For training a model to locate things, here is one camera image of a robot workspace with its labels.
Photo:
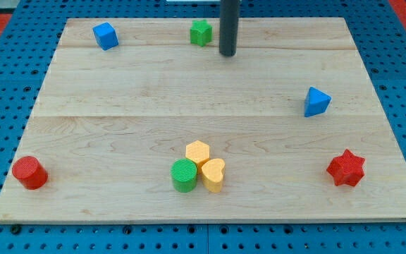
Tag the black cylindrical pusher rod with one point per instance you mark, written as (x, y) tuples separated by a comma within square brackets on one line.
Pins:
[(228, 26)]

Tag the blue triangle block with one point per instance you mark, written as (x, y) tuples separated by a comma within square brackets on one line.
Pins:
[(316, 102)]

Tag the red star block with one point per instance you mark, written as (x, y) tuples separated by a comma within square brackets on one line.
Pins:
[(346, 169)]

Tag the yellow heart block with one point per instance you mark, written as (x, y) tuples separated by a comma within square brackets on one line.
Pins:
[(213, 173)]

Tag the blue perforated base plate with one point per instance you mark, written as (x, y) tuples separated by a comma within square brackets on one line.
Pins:
[(26, 49)]

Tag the green star block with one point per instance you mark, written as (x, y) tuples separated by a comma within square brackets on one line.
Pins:
[(200, 32)]

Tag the red cylinder block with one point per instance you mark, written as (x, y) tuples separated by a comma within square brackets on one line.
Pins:
[(29, 172)]

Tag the green cylinder block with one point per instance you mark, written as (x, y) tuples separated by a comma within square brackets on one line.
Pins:
[(184, 175)]

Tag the blue cube block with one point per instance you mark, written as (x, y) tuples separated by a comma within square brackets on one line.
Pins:
[(105, 36)]

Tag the light wooden board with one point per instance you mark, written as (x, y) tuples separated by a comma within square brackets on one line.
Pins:
[(108, 125)]

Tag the yellow hexagon block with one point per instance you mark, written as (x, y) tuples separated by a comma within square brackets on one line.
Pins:
[(199, 153)]

